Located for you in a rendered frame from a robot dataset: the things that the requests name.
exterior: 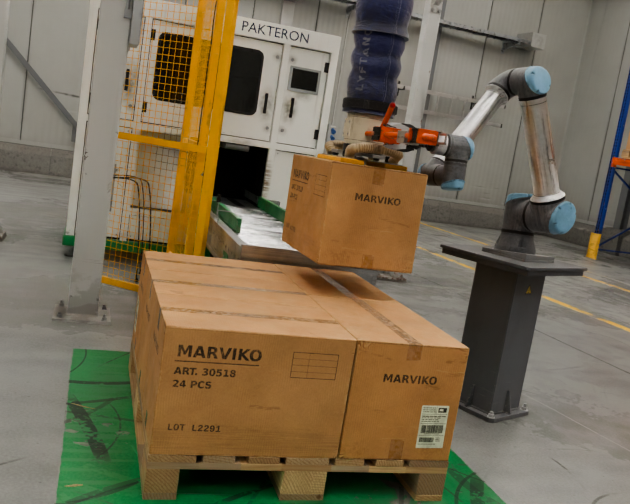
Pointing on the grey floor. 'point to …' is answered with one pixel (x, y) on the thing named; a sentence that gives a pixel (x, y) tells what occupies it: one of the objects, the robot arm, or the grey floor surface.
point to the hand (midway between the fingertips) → (388, 135)
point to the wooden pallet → (306, 489)
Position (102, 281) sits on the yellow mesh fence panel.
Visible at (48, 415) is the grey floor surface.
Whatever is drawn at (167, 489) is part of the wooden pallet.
